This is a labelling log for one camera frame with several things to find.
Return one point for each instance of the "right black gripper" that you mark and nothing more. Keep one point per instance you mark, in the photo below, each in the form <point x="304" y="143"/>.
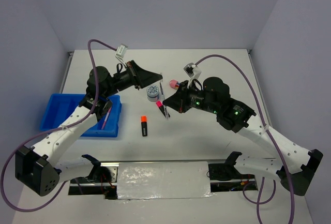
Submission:
<point x="178" y="101"/>

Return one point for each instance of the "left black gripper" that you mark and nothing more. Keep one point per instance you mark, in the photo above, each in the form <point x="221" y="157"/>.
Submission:
<point x="143" y="78"/>

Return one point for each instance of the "grey black pen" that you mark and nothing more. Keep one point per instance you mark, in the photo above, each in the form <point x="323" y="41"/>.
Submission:
<point x="163" y="98"/>

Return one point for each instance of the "orange-red pen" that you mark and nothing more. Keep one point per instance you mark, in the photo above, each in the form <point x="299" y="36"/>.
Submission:
<point x="106" y="118"/>

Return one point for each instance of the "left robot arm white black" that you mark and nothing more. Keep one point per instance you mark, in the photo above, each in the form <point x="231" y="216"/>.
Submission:
<point x="39" y="167"/>

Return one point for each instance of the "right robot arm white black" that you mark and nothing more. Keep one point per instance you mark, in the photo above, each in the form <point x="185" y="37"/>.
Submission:
<point x="289" y="163"/>

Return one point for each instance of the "clear case of coloured pens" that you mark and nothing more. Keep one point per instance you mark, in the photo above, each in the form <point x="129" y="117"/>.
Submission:
<point x="174" y="84"/>

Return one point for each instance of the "left blue-lidded round jar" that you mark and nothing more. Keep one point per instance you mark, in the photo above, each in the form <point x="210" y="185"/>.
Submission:
<point x="153" y="93"/>

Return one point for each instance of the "pink cap black highlighter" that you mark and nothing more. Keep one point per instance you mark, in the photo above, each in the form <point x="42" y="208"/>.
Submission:
<point x="162" y="109"/>

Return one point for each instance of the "orange cap black highlighter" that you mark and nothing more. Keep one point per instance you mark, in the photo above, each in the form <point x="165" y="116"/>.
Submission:
<point x="144" y="126"/>

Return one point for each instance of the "silver foil panel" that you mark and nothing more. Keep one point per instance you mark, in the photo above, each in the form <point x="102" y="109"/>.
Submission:
<point x="163" y="180"/>

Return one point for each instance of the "blue plastic compartment tray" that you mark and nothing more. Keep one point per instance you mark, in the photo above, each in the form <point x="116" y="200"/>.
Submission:
<point x="60" y="106"/>

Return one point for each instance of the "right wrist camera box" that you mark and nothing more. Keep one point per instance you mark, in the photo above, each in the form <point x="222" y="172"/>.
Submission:
<point x="192" y="70"/>

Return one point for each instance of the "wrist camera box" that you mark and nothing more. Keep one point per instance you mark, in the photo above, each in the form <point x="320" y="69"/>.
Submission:
<point x="121" y="50"/>
<point x="192" y="70"/>

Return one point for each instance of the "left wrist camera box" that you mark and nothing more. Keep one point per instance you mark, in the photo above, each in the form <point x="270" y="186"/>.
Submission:
<point x="121" y="50"/>

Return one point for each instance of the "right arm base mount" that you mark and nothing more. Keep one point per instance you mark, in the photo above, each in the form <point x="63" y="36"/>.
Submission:
<point x="224" y="177"/>

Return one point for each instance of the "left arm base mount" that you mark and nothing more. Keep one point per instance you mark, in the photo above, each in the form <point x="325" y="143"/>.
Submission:
<point x="103" y="183"/>

